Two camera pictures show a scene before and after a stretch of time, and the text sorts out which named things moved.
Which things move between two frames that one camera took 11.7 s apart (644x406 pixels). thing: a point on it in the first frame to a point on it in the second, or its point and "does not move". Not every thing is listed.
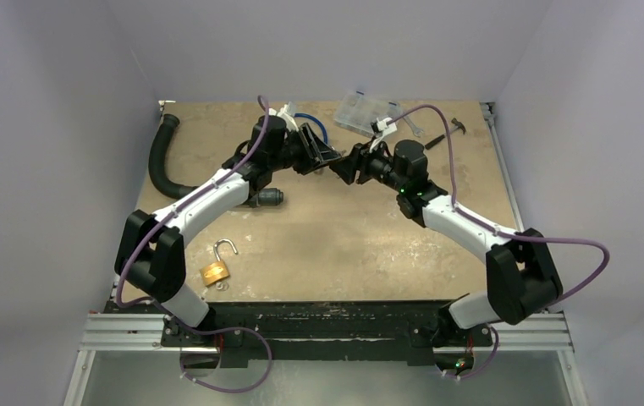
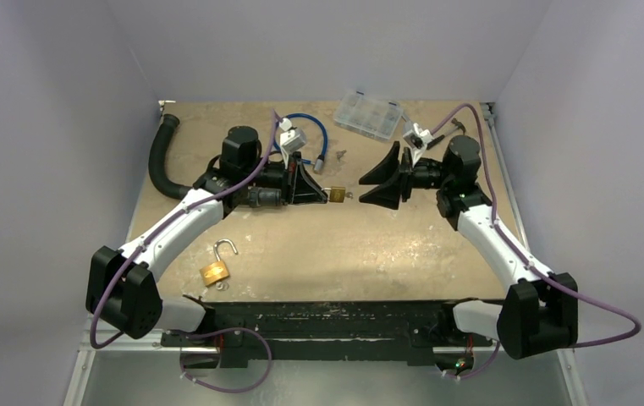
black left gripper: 319,153 to 297,187
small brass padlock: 337,164 to 336,194
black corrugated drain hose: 156,149 does not move
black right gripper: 362,165 to 405,178
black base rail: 281,334 does not move
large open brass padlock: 218,270 does not move
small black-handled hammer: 458,126 does not move
